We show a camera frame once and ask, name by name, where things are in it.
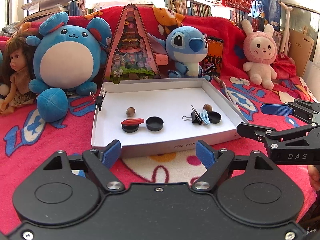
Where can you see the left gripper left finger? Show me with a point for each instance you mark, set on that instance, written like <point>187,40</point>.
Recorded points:
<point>99,163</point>

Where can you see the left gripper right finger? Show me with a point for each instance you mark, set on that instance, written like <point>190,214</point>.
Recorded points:
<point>217,163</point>

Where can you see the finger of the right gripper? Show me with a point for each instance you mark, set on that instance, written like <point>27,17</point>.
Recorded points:
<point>295,146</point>
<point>305,111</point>

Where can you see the black round cap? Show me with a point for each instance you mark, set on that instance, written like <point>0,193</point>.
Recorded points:
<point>130,128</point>
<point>214,117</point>
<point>154,123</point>

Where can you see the light blue plastic clip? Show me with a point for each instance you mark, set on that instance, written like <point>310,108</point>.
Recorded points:
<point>204,116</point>

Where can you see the black binder clip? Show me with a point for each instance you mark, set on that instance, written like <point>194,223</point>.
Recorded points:
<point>194,117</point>
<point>98,100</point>

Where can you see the brown hazelnut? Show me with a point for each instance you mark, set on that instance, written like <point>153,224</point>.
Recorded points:
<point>208,108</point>
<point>130,112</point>

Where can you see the person's hand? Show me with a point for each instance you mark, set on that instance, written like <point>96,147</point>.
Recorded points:
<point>314,177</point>

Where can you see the black binder clip on box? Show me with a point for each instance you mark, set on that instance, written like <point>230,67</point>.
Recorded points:
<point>98,100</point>

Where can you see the white shallow cardboard box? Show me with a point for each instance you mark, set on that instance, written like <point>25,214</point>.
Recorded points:
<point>169,99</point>

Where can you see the pink bunny plush toy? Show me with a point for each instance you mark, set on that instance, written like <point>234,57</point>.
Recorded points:
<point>260,50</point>

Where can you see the black smartphone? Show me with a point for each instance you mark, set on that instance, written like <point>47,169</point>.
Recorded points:
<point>213,62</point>

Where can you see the pink triangular diorama house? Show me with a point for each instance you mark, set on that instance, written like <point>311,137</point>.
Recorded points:
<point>130,55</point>

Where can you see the blue round plush toy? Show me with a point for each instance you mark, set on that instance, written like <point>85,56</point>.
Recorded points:
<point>67,59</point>

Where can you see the blue paper bag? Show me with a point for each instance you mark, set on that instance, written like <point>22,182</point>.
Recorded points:
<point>269,10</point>

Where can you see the Stitch plush toy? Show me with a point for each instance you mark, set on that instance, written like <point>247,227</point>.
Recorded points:
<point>187,47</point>

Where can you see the brown-haired doll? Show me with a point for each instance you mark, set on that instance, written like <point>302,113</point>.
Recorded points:
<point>17,72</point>

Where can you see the row of books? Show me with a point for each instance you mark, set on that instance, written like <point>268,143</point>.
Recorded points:
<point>189,7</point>

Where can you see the stack of papers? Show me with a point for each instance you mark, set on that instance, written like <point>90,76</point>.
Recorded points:
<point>41,5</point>

